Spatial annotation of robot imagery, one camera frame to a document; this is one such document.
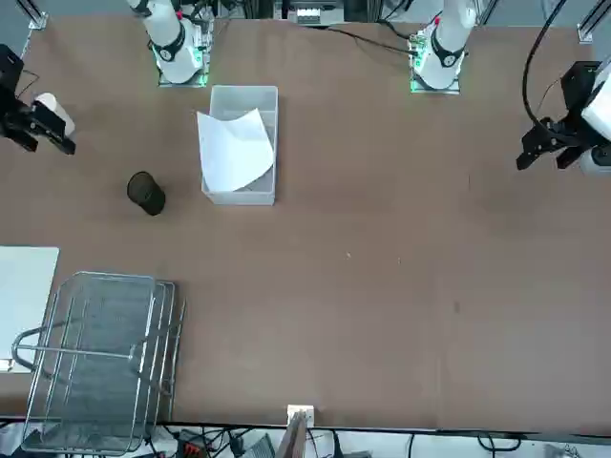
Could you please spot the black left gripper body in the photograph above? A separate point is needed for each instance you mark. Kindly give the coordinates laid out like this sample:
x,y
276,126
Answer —
x,y
577,86

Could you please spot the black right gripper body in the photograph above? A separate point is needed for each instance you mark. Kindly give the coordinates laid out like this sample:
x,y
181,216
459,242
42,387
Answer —
x,y
7,71

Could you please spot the white A4 paper sheet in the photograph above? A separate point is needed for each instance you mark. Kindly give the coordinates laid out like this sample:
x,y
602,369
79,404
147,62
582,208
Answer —
x,y
234,152

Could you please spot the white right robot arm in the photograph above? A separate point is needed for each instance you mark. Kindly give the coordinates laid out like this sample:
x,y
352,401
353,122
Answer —
x,y
167,33

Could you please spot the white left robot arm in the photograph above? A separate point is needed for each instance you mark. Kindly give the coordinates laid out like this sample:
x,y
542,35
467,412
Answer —
x,y
448,38

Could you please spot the metal mesh file organizer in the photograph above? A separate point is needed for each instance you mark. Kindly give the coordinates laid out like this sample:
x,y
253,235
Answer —
x,y
110,310

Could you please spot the beige paper cup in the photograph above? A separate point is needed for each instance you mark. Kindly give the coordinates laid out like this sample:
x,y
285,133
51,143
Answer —
x,y
50,102

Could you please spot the black mesh pen cup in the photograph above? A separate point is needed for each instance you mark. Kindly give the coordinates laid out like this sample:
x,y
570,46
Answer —
x,y
148,195

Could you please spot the flat white board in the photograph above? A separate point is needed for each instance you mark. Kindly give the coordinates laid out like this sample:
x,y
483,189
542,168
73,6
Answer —
x,y
24,286

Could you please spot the translucent plastic bin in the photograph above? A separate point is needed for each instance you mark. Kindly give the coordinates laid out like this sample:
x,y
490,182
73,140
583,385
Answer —
x,y
243,95

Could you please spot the aluminium frame rail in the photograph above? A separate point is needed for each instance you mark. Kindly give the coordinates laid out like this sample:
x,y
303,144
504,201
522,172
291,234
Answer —
x,y
586,31
37,19

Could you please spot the camera mount post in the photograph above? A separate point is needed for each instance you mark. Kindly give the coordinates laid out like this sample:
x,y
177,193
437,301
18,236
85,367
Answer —
x,y
301,411

